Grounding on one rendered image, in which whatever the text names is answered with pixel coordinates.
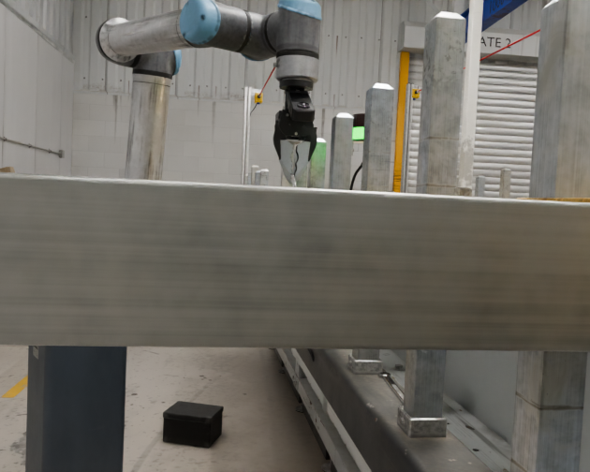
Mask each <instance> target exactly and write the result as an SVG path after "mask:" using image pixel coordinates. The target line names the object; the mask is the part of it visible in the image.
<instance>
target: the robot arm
mask: <svg viewBox="0 0 590 472"><path fill-rule="evenodd" d="M277 6H278V11H275V12H273V13H270V14H267V15H261V14H257V13H255V12H251V11H248V10H244V9H240V8H237V7H232V6H228V5H225V4H221V3H218V2H215V1H213V0H188V1H187V2H186V3H185V5H184V7H183V9H178V10H174V11H170V12H166V13H162V14H157V15H154V16H149V17H145V18H141V19H136V20H133V21H128V20H126V19H122V18H113V19H109V20H107V21H105V22H103V23H102V24H101V25H100V26H99V27H98V29H97V31H96V46H97V49H98V50H99V52H100V54H101V55H102V56H103V57H104V58H105V59H107V60H108V61H110V62H112V63H114V64H116V65H119V66H127V67H132V68H133V71H132V76H133V82H132V94H131V105H130V116H129V128H128V139H127V150H126V162H125V179H141V180H158V181H162V171H163V161H164V151H165V141H166V131H167V121H168V111H169V101H170V83H171V81H172V76H174V75H176V74H177V73H178V72H179V70H180V67H181V64H182V51H181V50H185V49H193V48H198V49H202V48H211V47H213V48H218V49H222V50H226V51H231V52H237V53H240V54H241V55H242V56H243V57H245V58H246V59H248V60H251V61H265V60H268V59H270V58H273V57H276V62H274V63H273V67H277V69H276V70H275V78H276V79H277V80H278V81H280V82H279V88H280V89H282V90H285V94H286V95H285V109H284V110H281V111H279V112H278V113H277V114H276V115H275V125H274V133H273V145H274V148H275V151H276V152H277V155H278V157H279V163H280V165H281V168H282V171H283V173H284V175H285V177H286V179H287V180H288V182H289V183H290V184H291V180H290V175H289V174H290V173H292V169H291V167H292V161H291V154H292V152H293V145H292V144H291V143H290V142H289V141H287V140H302V143H300V144H298V145H297V146H296V154H297V161H296V163H295V167H296V169H295V172H294V178H295V182H296V183H297V182H298V181H299V180H300V178H301V177H302V175H303V173H304V171H305V169H306V167H307V165H308V163H309V161H310V159H311V157H312V154H313V152H314V151H315V149H316V146H317V127H314V124H313V122H314V119H315V111H316V110H315V107H314V105H313V102H312V100H311V97H310V96H309V93H308V92H309V91H312V90H313V86H314V83H316V82H318V70H319V42H320V25H321V21H322V18H321V6H320V4H319V3H318V2H316V1H314V0H279V3H278V5H277Z"/></svg>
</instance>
